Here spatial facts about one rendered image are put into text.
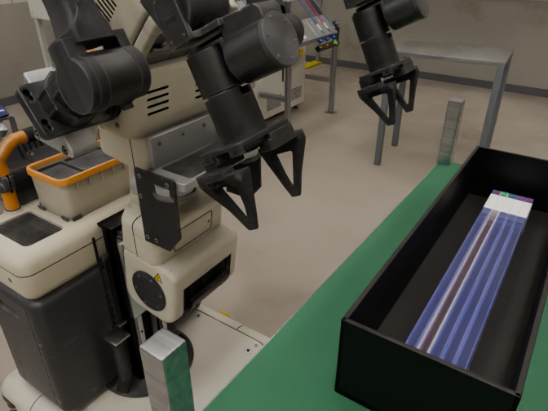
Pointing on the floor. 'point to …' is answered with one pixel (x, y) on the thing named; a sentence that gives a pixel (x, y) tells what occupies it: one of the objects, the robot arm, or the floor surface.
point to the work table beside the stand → (478, 56)
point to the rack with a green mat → (323, 324)
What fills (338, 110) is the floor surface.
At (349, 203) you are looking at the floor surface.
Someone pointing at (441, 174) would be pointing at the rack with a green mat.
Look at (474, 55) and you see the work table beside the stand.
